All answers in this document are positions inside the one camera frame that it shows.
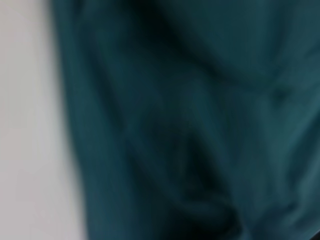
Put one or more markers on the teal FREE print t-shirt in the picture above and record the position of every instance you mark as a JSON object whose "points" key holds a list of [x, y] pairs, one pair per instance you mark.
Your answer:
{"points": [[187, 112]]}

